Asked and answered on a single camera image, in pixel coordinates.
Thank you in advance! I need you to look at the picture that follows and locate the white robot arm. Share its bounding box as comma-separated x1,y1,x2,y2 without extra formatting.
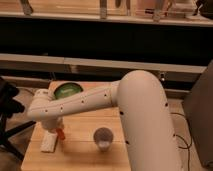
27,70,184,171

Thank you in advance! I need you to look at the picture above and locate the white sponge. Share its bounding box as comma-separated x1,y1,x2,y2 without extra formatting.
40,131,57,153

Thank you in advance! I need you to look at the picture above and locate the green bowl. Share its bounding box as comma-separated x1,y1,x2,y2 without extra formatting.
54,82,83,99

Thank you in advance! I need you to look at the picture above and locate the black chair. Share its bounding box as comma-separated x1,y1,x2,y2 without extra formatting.
0,76,35,160

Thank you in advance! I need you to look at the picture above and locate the dark cabinet right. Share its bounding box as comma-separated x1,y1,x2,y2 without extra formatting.
182,60,213,169

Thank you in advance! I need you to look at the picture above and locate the black cable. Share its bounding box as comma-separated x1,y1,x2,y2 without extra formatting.
170,111,194,171

